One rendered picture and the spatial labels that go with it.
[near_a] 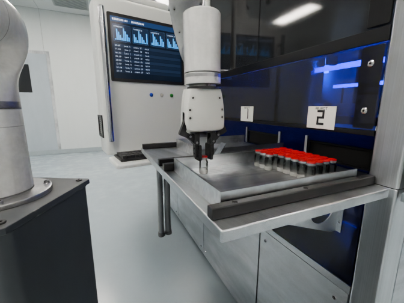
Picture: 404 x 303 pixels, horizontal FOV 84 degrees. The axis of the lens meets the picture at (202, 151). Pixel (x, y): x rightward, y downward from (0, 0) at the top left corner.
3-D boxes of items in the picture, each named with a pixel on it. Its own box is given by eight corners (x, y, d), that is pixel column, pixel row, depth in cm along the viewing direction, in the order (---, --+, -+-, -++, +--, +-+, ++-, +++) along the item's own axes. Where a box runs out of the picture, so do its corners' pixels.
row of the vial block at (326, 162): (276, 162, 68) (278, 147, 67) (330, 179, 52) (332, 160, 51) (270, 162, 67) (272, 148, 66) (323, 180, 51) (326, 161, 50)
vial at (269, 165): (269, 168, 62) (270, 151, 61) (274, 170, 60) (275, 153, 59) (262, 169, 61) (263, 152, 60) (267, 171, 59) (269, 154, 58)
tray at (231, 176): (274, 159, 73) (275, 148, 72) (355, 184, 50) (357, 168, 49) (174, 171, 60) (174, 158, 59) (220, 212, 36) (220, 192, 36)
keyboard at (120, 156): (184, 148, 132) (184, 144, 131) (197, 152, 120) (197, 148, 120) (113, 156, 111) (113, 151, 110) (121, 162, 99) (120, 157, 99)
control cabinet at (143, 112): (178, 142, 155) (175, 18, 140) (192, 146, 139) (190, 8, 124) (99, 150, 128) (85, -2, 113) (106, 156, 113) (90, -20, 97)
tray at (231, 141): (243, 142, 108) (244, 134, 107) (282, 151, 85) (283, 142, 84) (176, 146, 95) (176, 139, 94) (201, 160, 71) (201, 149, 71)
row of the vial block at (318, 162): (270, 162, 67) (272, 148, 66) (323, 180, 51) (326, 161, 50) (264, 163, 67) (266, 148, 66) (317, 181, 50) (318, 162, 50)
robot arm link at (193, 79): (211, 76, 58) (212, 88, 58) (179, 75, 54) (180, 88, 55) (228, 72, 50) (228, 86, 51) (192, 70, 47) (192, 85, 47)
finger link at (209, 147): (216, 131, 58) (216, 156, 59) (204, 131, 57) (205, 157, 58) (222, 132, 55) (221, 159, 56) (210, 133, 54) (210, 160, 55)
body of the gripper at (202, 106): (214, 85, 58) (214, 128, 60) (177, 84, 54) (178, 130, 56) (229, 82, 51) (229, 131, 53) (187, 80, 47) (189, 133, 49)
